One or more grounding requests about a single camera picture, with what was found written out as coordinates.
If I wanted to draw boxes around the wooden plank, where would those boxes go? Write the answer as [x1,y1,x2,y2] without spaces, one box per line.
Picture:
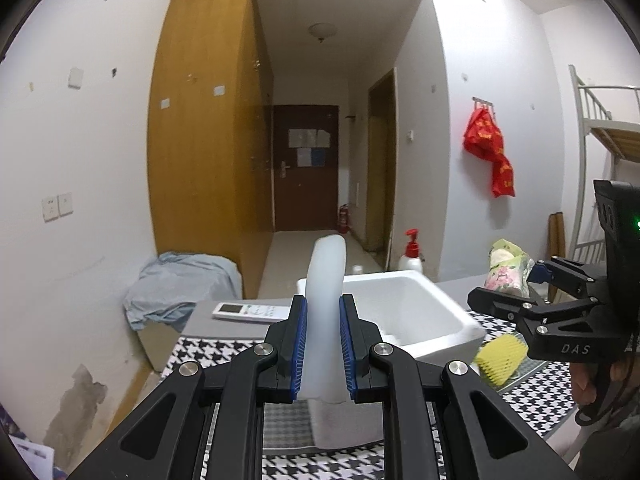
[548,212,566,261]

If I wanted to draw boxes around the wooden side door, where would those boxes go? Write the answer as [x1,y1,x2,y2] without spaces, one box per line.
[366,67,398,271]

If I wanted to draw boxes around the yellow sponge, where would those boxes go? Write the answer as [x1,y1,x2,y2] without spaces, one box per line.
[474,335,530,386]

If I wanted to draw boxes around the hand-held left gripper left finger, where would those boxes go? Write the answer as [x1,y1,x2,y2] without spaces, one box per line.
[65,294,308,480]

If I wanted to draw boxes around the white paper sheet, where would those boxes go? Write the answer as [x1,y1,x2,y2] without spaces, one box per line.
[10,435,56,476]

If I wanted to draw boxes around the white bottle with red pump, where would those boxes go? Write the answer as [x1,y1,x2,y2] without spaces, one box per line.
[398,229,426,276]

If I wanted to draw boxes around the dark brown door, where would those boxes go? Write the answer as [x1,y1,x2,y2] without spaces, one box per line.
[272,105,341,233]

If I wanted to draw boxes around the white plastic plate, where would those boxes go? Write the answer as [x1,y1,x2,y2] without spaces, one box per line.
[299,234,386,452]

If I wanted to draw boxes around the grey ribbed mat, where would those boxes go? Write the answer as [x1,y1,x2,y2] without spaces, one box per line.
[492,357,551,392]

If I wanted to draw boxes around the white foam box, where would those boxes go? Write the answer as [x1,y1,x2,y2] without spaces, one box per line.
[296,270,486,361]

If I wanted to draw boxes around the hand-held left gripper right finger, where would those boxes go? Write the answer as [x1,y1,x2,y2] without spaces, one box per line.
[339,294,576,480]

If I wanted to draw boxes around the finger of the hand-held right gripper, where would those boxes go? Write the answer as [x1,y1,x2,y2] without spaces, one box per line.
[467,286,604,334]
[527,256,608,294]

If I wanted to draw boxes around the floral tissue pack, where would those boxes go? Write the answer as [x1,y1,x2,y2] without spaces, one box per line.
[484,239,535,298]

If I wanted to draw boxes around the houndstooth tablecloth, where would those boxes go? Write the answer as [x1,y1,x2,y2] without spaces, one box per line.
[160,310,581,480]

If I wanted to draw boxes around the large white door notice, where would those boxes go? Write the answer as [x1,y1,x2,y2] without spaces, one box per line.
[289,129,330,149]

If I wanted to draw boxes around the wooden wardrobe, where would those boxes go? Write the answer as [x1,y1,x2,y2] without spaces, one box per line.
[147,0,275,301]

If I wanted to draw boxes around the light blue cloth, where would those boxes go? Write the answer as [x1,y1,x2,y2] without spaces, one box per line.
[124,252,243,332]

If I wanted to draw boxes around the metal bunk bed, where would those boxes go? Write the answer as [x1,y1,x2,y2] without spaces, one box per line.
[567,64,640,266]

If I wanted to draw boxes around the person's right hand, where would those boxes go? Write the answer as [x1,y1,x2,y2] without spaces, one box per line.
[571,355,640,428]

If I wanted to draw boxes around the red hanging bag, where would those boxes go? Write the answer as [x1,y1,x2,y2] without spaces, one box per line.
[462,106,516,198]

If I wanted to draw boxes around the white remote control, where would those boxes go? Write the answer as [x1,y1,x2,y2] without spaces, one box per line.
[212,301,291,323]

